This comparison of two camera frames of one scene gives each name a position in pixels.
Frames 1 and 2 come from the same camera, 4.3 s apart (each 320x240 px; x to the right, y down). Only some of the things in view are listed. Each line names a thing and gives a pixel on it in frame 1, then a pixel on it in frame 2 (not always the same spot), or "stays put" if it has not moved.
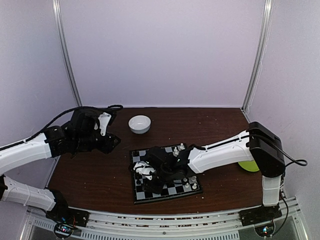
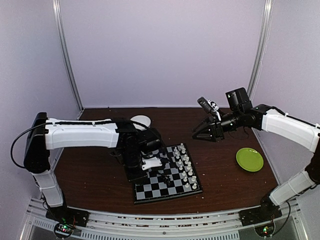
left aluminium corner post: x=58 y=11 stays put
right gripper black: x=154 y=189 to x=216 y=130
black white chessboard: x=187 y=186 stays put
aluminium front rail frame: x=217 y=226 stays put
